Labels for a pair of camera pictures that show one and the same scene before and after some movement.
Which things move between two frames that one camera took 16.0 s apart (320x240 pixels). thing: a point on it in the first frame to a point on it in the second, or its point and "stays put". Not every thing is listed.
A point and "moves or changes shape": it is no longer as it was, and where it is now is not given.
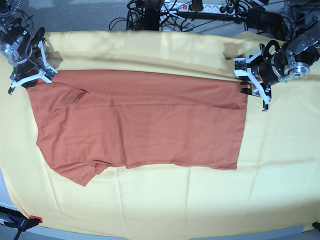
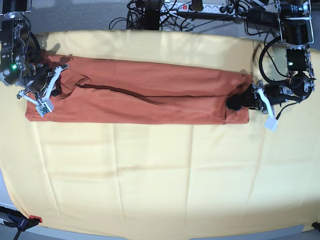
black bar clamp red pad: x=19 y=221 stays put
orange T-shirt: x=132 y=118 moves or changes shape
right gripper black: x=266 y=70 to x=251 y=97
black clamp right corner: x=316 y=225 stays put
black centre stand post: x=151 y=15 stays put
